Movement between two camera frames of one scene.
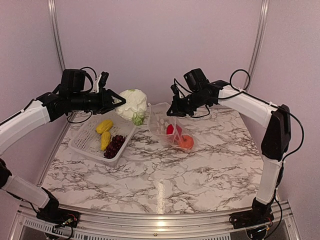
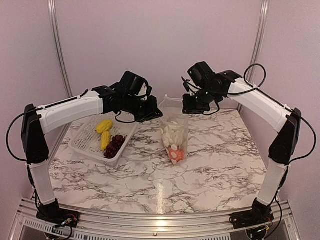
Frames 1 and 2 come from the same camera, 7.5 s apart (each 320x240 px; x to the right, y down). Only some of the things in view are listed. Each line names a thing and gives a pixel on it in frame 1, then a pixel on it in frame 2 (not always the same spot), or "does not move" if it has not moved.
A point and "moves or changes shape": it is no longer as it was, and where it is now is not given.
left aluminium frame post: x=53 y=12 does not move
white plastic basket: x=87 y=140 does not move
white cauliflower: x=134 y=108 moves or changes shape
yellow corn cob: x=105 y=140 does not move
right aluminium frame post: x=260 y=38 does not move
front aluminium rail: x=24 y=225 does not move
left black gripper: x=105 y=104 to x=151 y=112
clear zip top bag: x=168 y=128 moves or changes shape
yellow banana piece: x=104 y=126 does not move
